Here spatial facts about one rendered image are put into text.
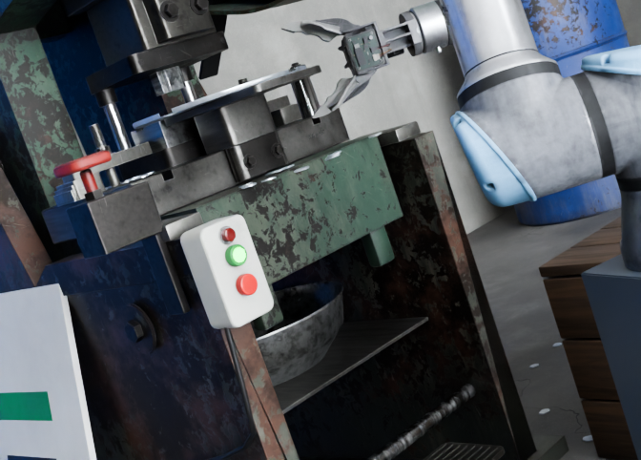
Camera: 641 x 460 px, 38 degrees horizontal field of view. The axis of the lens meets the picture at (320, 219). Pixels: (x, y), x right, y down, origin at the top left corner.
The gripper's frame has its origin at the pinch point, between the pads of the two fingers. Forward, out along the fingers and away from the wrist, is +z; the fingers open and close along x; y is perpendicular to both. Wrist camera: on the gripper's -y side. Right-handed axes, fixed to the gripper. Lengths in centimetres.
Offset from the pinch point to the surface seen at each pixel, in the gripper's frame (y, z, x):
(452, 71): -236, -82, 14
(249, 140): 5.0, 10.5, 7.6
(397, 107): -211, -51, 19
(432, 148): -1.7, -17.8, 18.8
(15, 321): -13, 59, 24
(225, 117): 6.7, 12.8, 3.0
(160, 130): -1.7, 23.4, 1.5
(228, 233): 33.3, 17.3, 17.0
